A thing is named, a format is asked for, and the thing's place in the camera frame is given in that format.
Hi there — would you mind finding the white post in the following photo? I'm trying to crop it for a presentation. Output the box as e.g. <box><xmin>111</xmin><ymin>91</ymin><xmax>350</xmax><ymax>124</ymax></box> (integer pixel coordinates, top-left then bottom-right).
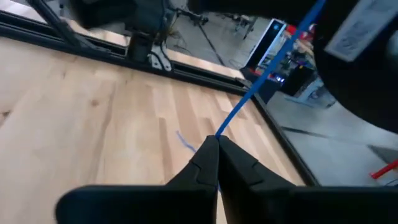
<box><xmin>245</xmin><ymin>18</ymin><xmax>287</xmax><ymax>69</ymax></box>

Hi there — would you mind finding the black computer tower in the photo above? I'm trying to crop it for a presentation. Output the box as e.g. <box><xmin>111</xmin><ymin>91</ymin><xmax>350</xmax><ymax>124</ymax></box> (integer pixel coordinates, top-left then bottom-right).
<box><xmin>281</xmin><ymin>64</ymin><xmax>315</xmax><ymax>96</ymax></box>

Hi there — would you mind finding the small blue object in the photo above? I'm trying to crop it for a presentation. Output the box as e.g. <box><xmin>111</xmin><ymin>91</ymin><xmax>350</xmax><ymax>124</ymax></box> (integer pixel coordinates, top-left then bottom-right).
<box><xmin>186</xmin><ymin>0</ymin><xmax>398</xmax><ymax>134</ymax></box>

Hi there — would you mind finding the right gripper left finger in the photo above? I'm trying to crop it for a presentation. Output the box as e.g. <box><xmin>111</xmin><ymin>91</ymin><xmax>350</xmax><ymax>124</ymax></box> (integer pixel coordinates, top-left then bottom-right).
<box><xmin>55</xmin><ymin>135</ymin><xmax>220</xmax><ymax>224</ymax></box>

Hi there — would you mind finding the blue network cord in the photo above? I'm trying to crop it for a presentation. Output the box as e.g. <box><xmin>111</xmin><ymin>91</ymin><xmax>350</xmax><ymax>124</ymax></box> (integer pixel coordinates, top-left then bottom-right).
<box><xmin>175</xmin><ymin>0</ymin><xmax>326</xmax><ymax>192</ymax></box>

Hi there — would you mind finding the black aluminium table frame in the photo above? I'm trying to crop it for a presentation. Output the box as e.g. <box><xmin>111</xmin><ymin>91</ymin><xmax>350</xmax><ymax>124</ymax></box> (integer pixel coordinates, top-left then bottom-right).
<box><xmin>0</xmin><ymin>0</ymin><xmax>321</xmax><ymax>187</ymax></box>

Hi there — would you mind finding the wooden desk with white legs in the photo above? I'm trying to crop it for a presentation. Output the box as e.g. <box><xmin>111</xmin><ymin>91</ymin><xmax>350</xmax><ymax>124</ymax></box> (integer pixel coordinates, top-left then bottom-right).
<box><xmin>282</xmin><ymin>30</ymin><xmax>338</xmax><ymax>110</ymax></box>

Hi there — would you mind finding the red metal bar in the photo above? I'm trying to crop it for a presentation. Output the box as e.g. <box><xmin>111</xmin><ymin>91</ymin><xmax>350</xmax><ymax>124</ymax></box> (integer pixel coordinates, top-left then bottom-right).
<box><xmin>369</xmin><ymin>159</ymin><xmax>398</xmax><ymax>180</ymax></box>

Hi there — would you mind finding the black crate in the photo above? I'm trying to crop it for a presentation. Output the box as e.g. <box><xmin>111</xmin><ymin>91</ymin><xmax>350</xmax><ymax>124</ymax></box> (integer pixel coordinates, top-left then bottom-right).
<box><xmin>241</xmin><ymin>67</ymin><xmax>280</xmax><ymax>105</ymax></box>

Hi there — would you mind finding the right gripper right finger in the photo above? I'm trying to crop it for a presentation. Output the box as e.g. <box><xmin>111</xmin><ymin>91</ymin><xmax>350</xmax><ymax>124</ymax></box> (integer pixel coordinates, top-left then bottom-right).
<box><xmin>217</xmin><ymin>136</ymin><xmax>398</xmax><ymax>224</ymax></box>

